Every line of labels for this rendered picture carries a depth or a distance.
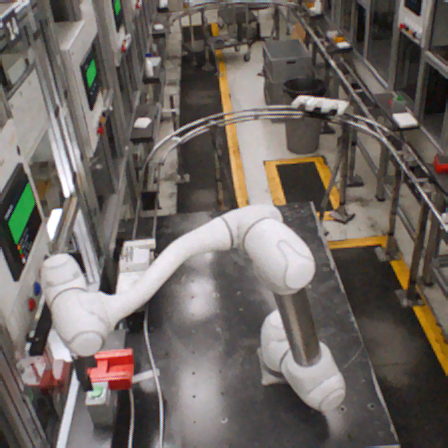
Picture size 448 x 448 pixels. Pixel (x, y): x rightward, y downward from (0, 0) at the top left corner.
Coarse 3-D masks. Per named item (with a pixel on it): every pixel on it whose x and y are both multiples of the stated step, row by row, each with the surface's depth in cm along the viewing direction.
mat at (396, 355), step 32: (352, 256) 362; (352, 288) 336; (384, 288) 334; (416, 288) 333; (384, 320) 312; (416, 320) 310; (384, 352) 292; (416, 352) 291; (384, 384) 275; (416, 384) 274; (416, 416) 259
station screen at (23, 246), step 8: (24, 176) 138; (24, 184) 137; (32, 192) 143; (16, 200) 131; (32, 208) 142; (8, 216) 125; (32, 216) 141; (40, 216) 147; (8, 224) 125; (32, 224) 140; (40, 224) 147; (24, 232) 134; (32, 232) 140; (24, 240) 134; (32, 240) 139; (16, 248) 128; (24, 248) 133; (24, 256) 133; (24, 264) 132
